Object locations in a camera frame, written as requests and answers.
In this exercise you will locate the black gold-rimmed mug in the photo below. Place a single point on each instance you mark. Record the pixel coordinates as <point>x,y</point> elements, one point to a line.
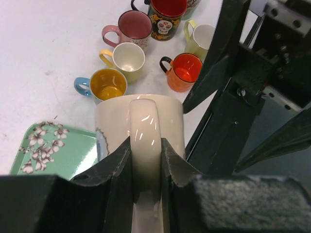
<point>165,16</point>

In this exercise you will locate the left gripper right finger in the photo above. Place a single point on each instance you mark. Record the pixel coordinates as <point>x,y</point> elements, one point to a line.
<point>196,203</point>

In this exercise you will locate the orange mug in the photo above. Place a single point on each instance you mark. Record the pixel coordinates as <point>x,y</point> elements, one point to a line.
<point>182,71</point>

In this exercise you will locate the pale green mug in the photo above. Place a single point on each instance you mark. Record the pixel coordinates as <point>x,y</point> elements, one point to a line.
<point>198,38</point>

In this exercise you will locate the green floral tray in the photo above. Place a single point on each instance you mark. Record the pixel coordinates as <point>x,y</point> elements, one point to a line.
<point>53,148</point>

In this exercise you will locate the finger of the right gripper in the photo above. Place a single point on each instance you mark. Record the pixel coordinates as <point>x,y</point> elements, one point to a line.
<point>293,136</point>

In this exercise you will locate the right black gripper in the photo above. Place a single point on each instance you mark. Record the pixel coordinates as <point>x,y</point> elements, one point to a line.
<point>260,49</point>

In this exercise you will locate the yellow mug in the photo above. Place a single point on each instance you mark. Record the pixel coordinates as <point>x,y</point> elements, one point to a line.
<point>128,58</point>

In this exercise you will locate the pink mug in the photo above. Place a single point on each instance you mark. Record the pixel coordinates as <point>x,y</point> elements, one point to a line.
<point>133,26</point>

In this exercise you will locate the cream dragon mug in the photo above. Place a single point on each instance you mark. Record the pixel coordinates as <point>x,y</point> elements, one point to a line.
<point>145,119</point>

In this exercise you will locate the blue floral mug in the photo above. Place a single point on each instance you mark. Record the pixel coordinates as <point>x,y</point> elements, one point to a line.
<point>104,84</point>

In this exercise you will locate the beige bird mug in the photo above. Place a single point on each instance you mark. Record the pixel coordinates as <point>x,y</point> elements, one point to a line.
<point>191,7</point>

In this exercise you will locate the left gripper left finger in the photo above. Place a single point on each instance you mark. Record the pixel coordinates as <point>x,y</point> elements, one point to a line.
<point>98,200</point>

